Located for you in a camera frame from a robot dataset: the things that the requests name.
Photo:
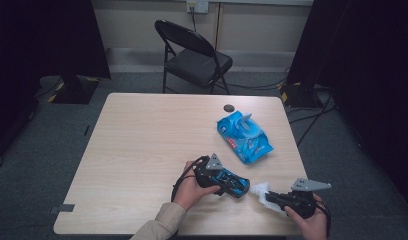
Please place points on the blue wet wipes pack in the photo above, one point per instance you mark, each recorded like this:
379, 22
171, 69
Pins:
245, 138

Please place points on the thin vertical wall conduit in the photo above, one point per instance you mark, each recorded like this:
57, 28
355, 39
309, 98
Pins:
218, 26

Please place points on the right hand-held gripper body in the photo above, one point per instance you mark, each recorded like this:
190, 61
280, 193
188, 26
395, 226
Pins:
303, 203

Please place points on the small black floor marker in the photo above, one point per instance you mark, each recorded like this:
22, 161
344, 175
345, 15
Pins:
87, 130

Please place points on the black folding chair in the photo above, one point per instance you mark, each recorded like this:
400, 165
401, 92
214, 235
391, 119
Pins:
198, 63

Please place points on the blue toy car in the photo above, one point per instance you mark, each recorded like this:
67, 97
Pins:
232, 183

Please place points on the white wall socket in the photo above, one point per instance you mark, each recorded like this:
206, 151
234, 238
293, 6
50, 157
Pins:
197, 5

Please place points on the black stand base yellow stripes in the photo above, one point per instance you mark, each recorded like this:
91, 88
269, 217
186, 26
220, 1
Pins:
75, 91
300, 95

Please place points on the black curtain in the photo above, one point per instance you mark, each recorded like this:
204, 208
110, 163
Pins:
42, 50
368, 83

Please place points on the person's right hand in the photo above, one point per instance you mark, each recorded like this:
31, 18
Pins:
312, 226

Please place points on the grey tape strip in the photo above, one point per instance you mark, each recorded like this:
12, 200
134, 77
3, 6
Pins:
62, 208

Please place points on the person's left hand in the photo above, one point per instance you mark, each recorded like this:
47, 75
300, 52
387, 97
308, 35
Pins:
192, 196

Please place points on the white wet wipe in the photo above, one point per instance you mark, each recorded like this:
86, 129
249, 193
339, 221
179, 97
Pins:
262, 191

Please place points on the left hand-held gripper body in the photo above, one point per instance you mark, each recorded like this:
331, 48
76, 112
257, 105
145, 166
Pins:
207, 173

